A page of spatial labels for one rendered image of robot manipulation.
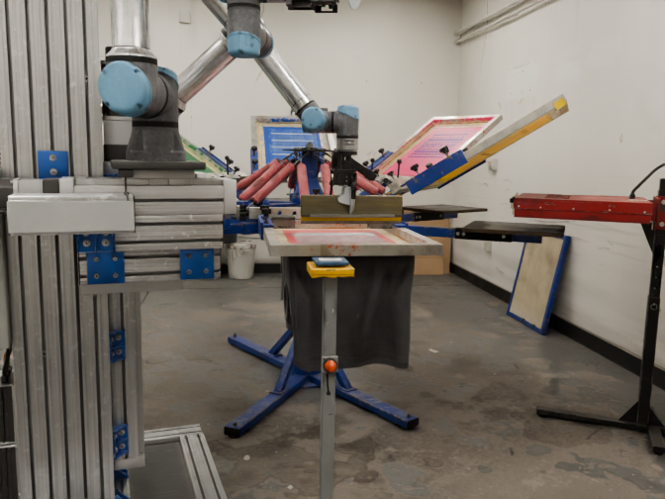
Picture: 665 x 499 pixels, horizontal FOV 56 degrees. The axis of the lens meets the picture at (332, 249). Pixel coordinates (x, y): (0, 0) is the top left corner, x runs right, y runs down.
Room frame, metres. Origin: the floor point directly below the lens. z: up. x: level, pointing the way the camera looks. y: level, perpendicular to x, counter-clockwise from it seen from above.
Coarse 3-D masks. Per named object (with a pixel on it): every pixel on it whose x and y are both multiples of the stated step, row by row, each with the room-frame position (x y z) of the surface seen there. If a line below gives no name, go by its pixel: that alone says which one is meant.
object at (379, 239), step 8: (336, 232) 2.68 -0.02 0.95; (344, 232) 2.69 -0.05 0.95; (352, 232) 2.69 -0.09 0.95; (360, 232) 2.70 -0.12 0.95; (368, 232) 2.70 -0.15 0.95; (376, 232) 2.71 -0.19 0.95; (344, 240) 2.43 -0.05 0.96; (352, 240) 2.43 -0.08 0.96; (360, 240) 2.44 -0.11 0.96; (368, 240) 2.44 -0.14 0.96; (376, 240) 2.45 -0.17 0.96; (384, 240) 2.45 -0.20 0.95
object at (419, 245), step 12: (264, 228) 2.48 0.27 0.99; (300, 228) 2.78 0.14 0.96; (312, 228) 2.79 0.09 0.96; (324, 228) 2.80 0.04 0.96; (336, 228) 2.81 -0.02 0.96; (348, 228) 2.82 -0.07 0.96; (360, 228) 2.83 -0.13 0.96; (396, 228) 2.59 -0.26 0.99; (264, 240) 2.40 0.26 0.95; (276, 240) 2.14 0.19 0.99; (408, 240) 2.40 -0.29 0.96; (420, 240) 2.25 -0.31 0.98; (432, 240) 2.22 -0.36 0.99; (276, 252) 2.02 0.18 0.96; (288, 252) 2.03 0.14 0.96; (300, 252) 2.03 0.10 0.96; (312, 252) 2.04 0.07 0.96; (324, 252) 2.04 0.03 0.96; (336, 252) 2.05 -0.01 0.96; (348, 252) 2.06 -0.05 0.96; (360, 252) 2.06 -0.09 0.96; (372, 252) 2.07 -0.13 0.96; (384, 252) 2.08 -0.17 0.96; (396, 252) 2.08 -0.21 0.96; (408, 252) 2.09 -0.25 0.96; (420, 252) 2.09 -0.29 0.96; (432, 252) 2.10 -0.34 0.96
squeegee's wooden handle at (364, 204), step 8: (304, 200) 2.15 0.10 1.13; (312, 200) 2.16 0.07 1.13; (320, 200) 2.16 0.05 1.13; (328, 200) 2.17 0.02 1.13; (336, 200) 2.17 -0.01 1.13; (360, 200) 2.18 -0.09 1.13; (368, 200) 2.19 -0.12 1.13; (376, 200) 2.19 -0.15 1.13; (384, 200) 2.20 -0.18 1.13; (392, 200) 2.20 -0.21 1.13; (400, 200) 2.21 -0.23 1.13; (304, 208) 2.15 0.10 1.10; (312, 208) 2.16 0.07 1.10; (320, 208) 2.16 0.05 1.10; (328, 208) 2.17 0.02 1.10; (336, 208) 2.17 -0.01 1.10; (344, 208) 2.18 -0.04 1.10; (360, 208) 2.18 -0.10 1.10; (368, 208) 2.19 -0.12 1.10; (376, 208) 2.19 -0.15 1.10; (384, 208) 2.20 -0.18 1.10; (392, 208) 2.20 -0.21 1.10; (400, 208) 2.21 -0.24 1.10; (304, 216) 2.15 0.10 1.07; (400, 216) 2.21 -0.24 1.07
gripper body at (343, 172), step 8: (336, 152) 2.17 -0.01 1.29; (344, 152) 2.16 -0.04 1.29; (352, 152) 2.16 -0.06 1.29; (336, 160) 2.18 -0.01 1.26; (344, 160) 2.18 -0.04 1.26; (336, 168) 2.17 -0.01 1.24; (344, 168) 2.18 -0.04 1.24; (352, 168) 2.18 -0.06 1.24; (336, 176) 2.16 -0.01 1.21; (344, 176) 2.16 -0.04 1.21; (352, 176) 2.16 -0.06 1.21; (336, 184) 2.15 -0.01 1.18; (344, 184) 2.16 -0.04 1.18
